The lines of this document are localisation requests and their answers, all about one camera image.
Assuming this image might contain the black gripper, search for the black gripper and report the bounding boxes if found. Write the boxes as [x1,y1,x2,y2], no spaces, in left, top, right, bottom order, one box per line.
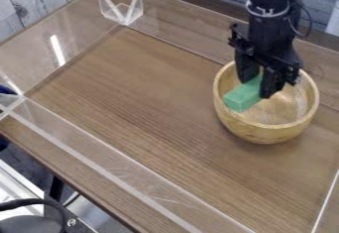
[230,0,303,99]

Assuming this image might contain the green rectangular block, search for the green rectangular block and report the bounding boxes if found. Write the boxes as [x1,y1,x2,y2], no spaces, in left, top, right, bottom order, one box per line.
[223,75,262,113]

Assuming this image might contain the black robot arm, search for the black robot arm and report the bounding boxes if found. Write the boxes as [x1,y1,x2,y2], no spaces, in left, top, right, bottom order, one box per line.
[230,0,310,99]

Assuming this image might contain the brown wooden bowl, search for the brown wooden bowl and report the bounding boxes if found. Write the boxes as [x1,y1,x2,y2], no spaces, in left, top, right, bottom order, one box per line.
[213,61,319,145]

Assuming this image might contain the blue object at left edge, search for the blue object at left edge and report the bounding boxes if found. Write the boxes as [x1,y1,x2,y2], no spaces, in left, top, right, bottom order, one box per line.
[0,83,19,152]

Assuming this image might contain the black table leg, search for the black table leg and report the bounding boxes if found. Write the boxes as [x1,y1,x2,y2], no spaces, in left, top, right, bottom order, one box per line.
[50,176,66,201]

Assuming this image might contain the clear acrylic enclosure wall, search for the clear acrylic enclosure wall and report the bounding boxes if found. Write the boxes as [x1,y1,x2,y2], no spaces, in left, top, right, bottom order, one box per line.
[0,0,339,233]

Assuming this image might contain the black cable bottom left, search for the black cable bottom left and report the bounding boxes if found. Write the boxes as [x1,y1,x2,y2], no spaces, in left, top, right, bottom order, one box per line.
[0,197,69,233]

